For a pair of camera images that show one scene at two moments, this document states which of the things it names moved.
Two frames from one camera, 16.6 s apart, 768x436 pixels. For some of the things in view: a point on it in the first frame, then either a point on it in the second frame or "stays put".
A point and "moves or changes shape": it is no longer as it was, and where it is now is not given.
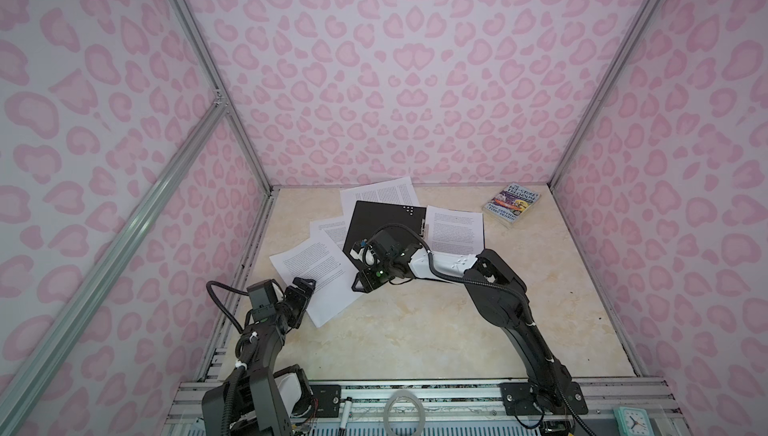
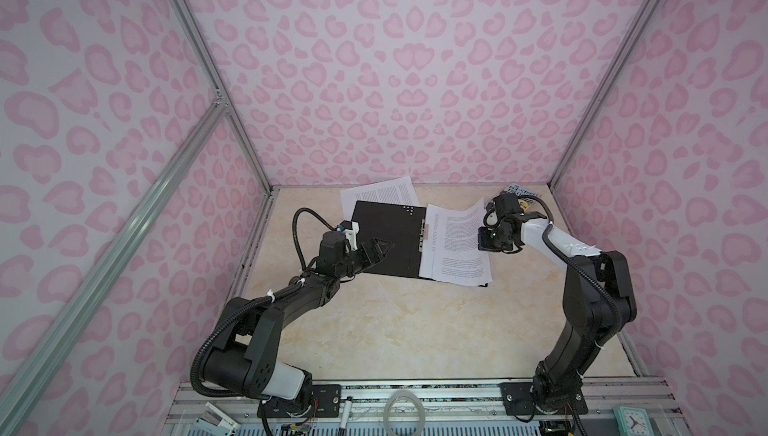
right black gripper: x=366 y=280 -> x=483 y=242
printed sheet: x=336 y=228 moves or changes shape
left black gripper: x=300 y=301 -> x=375 y=255
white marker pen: x=346 y=412 stays put
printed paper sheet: x=395 y=191 stays put
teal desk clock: x=632 y=421 stays put
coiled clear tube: x=387 y=408 stays put
